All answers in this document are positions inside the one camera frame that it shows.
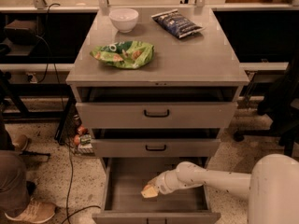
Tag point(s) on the middle grey drawer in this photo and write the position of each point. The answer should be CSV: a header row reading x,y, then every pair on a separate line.
x,y
131,143

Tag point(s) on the tan sneaker front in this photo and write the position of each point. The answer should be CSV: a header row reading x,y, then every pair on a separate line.
x,y
35,213

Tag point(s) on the bottom grey open drawer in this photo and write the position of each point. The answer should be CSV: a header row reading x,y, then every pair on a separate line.
x,y
123,203

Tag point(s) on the dark box on shelf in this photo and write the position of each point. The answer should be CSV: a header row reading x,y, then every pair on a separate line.
x,y
21,32

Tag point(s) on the green snack bag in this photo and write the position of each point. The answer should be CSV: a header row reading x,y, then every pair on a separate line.
x,y
124,55

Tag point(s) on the tan sneaker rear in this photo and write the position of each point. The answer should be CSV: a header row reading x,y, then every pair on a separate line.
x,y
20,142

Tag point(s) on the dark blue chip bag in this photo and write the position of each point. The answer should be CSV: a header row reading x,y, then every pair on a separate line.
x,y
176,24

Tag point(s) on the black office chair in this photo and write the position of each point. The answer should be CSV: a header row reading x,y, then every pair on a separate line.
x,y
280,104

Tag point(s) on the person leg grey trousers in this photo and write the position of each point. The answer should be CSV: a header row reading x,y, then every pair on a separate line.
x,y
14,196

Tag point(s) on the white ceramic bowl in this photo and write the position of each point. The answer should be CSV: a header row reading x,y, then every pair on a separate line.
x,y
124,19

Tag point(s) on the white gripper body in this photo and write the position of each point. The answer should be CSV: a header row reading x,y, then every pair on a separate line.
x,y
163,183

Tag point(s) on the tan sneaker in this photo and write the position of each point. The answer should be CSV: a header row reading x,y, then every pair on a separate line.
x,y
35,213
20,142

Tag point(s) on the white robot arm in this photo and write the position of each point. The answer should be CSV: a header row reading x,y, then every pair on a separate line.
x,y
271,188

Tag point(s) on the grey metal drawer cabinet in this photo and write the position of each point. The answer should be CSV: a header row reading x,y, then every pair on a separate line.
x,y
203,62

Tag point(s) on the top grey drawer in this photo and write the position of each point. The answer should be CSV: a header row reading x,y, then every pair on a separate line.
x,y
148,108

